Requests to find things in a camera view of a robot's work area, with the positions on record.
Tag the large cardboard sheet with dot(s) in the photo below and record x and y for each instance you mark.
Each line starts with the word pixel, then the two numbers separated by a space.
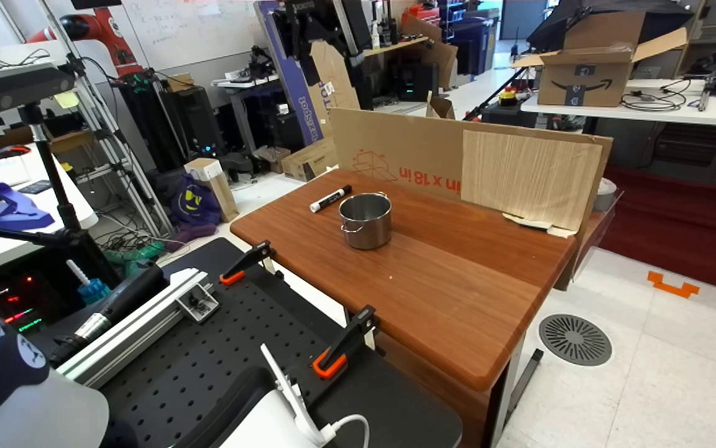
pixel 408 149

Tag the aluminium ladder frame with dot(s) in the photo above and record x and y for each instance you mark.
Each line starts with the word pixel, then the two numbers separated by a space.
pixel 123 157

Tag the black stereo camera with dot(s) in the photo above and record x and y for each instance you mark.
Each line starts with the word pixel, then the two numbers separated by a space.
pixel 13 86

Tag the black and white marker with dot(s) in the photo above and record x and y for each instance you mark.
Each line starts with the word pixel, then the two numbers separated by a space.
pixel 331 200

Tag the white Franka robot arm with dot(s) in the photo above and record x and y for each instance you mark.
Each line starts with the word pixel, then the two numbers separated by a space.
pixel 10 399

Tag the black metal table leg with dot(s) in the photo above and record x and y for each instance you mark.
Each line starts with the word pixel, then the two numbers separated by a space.
pixel 524 381

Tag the purple cloth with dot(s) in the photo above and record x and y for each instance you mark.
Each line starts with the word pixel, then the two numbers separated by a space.
pixel 0 213

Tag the red machine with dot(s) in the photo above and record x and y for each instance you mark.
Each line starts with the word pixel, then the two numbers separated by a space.
pixel 110 37

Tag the open Amazon cardboard box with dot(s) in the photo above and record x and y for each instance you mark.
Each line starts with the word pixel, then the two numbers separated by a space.
pixel 586 71

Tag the small tan cardboard box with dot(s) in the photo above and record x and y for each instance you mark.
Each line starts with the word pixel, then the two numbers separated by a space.
pixel 217 182

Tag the black controller with lights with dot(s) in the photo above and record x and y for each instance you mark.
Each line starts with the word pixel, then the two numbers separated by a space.
pixel 19 300

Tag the red carpet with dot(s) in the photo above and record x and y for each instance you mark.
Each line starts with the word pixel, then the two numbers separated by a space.
pixel 689 225

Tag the brown wooden table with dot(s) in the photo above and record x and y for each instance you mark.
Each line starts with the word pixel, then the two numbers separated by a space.
pixel 448 281

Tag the black clamp orange tip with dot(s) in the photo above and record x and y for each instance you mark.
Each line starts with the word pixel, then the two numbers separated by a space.
pixel 248 263
pixel 342 345

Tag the purple bag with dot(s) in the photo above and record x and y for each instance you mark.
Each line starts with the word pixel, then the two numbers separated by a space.
pixel 193 203

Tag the white side table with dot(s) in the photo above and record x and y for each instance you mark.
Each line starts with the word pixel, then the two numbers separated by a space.
pixel 19 175

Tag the round grey floor drain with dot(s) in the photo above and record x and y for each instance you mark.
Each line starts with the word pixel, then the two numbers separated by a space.
pixel 575 338

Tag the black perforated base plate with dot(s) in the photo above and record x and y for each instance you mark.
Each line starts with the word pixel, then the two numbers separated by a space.
pixel 200 365

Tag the aluminium extrusion rail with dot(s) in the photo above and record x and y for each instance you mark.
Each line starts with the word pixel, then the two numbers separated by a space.
pixel 137 319

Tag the black camera tripod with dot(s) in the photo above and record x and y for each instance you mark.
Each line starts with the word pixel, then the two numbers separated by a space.
pixel 59 194

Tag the stainless steel pot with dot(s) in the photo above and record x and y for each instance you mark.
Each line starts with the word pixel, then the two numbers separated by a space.
pixel 366 230

